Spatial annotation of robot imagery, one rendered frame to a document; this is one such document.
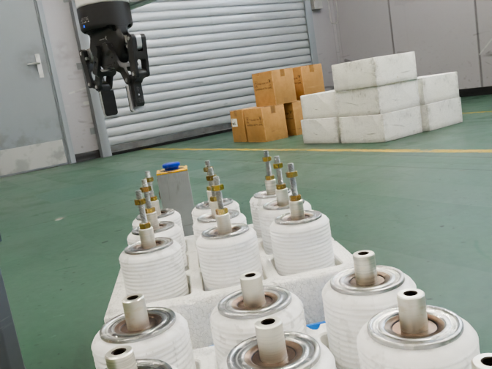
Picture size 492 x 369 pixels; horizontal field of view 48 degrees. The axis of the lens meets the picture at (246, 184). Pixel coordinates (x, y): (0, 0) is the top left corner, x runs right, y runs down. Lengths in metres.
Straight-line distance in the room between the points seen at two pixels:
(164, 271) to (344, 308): 0.35
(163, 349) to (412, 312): 0.23
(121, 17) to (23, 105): 5.28
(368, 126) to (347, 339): 3.16
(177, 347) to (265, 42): 6.83
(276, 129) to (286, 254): 4.00
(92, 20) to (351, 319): 0.53
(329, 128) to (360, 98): 0.39
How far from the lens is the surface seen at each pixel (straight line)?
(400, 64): 3.76
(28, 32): 6.18
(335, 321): 0.57
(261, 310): 0.54
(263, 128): 4.76
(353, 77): 3.72
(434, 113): 3.97
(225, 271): 0.83
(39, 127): 6.09
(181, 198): 1.23
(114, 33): 0.81
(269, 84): 4.87
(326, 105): 3.98
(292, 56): 7.51
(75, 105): 6.20
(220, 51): 6.90
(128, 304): 0.55
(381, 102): 3.62
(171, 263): 0.83
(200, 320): 0.82
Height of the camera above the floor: 0.46
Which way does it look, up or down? 10 degrees down
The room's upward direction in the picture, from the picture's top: 9 degrees counter-clockwise
